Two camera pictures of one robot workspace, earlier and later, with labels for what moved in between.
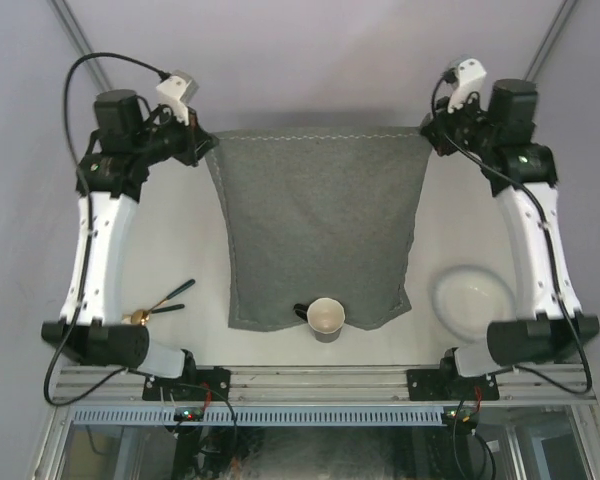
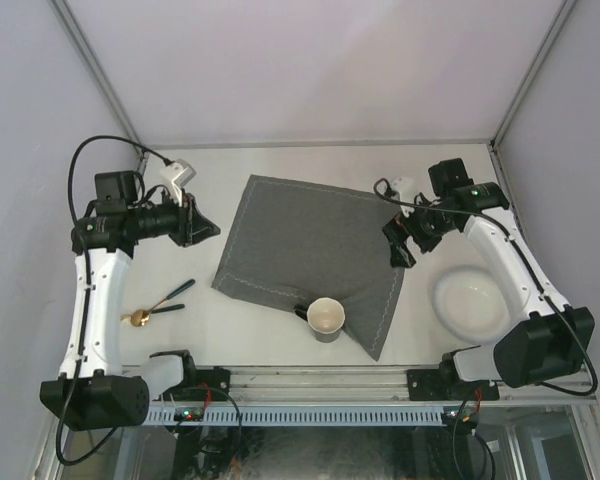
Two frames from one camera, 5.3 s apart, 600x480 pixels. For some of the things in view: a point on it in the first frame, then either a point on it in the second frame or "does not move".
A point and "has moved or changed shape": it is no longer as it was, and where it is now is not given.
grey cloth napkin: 318,215 has moved or changed shape
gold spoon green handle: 141,316 does not move
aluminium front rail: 535,384 does not move
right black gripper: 440,130 to 402,227
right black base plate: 444,384 does not move
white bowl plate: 465,299 does not move
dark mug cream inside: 325,317 does not move
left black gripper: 195,142 to 191,226
